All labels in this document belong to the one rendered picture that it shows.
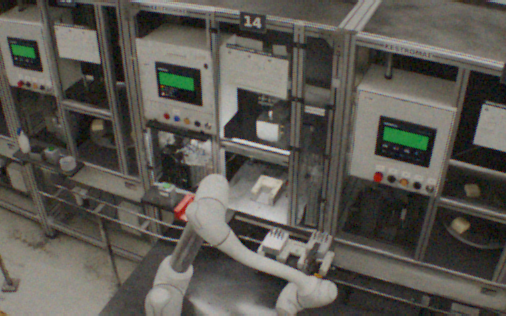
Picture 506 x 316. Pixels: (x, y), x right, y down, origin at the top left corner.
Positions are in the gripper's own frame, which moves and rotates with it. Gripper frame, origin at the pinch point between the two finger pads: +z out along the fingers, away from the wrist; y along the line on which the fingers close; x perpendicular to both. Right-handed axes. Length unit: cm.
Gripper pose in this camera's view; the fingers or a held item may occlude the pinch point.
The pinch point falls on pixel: (315, 251)
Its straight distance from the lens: 268.1
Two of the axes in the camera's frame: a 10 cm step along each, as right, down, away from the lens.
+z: 4.2, -5.6, 7.1
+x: -9.1, -2.4, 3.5
